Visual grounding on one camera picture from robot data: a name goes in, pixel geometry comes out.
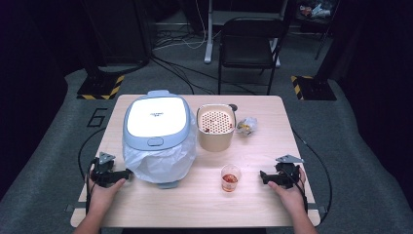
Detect dark cabinet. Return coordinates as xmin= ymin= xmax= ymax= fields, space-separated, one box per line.
xmin=81 ymin=0 xmax=154 ymax=66

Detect white plastic trash bag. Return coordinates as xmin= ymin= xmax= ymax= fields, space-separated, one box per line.
xmin=122 ymin=111 xmax=198 ymax=185

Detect pile of clutter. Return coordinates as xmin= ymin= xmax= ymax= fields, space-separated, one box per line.
xmin=298 ymin=1 xmax=333 ymax=20

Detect beige strainer bucket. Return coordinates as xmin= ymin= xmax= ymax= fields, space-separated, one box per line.
xmin=196 ymin=103 xmax=237 ymax=153

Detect black folding chair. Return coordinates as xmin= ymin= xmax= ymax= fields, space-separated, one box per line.
xmin=217 ymin=17 xmax=287 ymax=96

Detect blue-grey pedal trash bin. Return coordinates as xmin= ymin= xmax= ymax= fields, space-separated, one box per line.
xmin=122 ymin=90 xmax=193 ymax=190

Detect clear plastic cup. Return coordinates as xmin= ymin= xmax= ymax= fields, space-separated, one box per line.
xmin=220 ymin=164 xmax=243 ymax=193

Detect person's right hand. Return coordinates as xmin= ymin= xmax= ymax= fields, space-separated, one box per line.
xmin=267 ymin=167 xmax=308 ymax=216

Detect white desk frame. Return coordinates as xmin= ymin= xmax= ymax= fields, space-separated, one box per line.
xmin=204 ymin=0 xmax=289 ymax=68

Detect grey table edge bracket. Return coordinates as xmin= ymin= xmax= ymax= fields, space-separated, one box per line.
xmin=306 ymin=203 xmax=328 ymax=216
xmin=63 ymin=203 xmax=82 ymax=214

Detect person's left hand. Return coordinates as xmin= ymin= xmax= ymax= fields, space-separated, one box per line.
xmin=86 ymin=178 xmax=127 ymax=215

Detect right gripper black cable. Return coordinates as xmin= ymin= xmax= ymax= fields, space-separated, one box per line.
xmin=291 ymin=127 xmax=333 ymax=225

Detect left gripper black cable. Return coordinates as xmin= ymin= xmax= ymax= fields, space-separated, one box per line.
xmin=77 ymin=127 xmax=107 ymax=215

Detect clear plastic wrapper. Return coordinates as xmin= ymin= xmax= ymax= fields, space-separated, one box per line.
xmin=236 ymin=116 xmax=259 ymax=137

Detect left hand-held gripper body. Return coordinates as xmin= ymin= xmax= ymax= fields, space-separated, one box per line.
xmin=90 ymin=151 xmax=119 ymax=188

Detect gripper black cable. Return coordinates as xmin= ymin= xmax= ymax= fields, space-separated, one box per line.
xmin=77 ymin=127 xmax=107 ymax=215
xmin=291 ymin=127 xmax=333 ymax=225

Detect white floor cable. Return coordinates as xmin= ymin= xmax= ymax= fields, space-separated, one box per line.
xmin=152 ymin=0 xmax=209 ymax=52

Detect black stand hazard-striped base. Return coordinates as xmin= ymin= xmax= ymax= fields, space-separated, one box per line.
xmin=290 ymin=0 xmax=342 ymax=101
xmin=76 ymin=0 xmax=126 ymax=100

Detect black floor cables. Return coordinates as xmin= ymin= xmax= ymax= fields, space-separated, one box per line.
xmin=149 ymin=53 xmax=258 ymax=97

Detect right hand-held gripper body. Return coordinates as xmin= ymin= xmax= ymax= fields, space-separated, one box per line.
xmin=274 ymin=154 xmax=305 ymax=189

